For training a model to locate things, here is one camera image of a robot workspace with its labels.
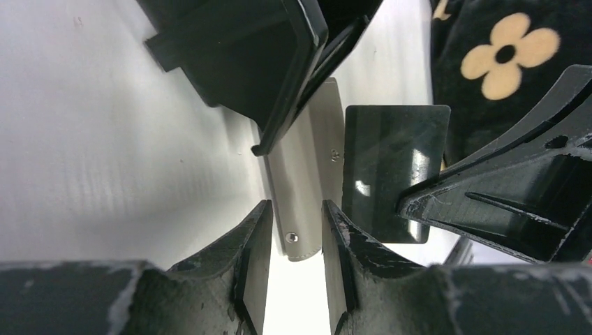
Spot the black floral plush blanket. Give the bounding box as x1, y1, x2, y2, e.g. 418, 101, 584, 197
430, 0, 591, 165

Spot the grey leather card holder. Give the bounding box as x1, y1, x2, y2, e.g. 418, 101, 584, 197
265, 77, 345, 262

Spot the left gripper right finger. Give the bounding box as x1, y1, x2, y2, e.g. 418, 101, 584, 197
322, 200, 591, 334

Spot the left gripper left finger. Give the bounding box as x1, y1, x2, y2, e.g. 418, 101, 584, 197
1, 200, 273, 334

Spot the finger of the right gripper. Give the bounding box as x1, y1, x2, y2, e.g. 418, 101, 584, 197
397, 65, 591, 263

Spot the black plastic card box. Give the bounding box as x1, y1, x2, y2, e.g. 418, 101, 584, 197
140, 0, 380, 156

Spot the black credit card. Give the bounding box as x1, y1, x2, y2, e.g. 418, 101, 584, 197
341, 105, 450, 244

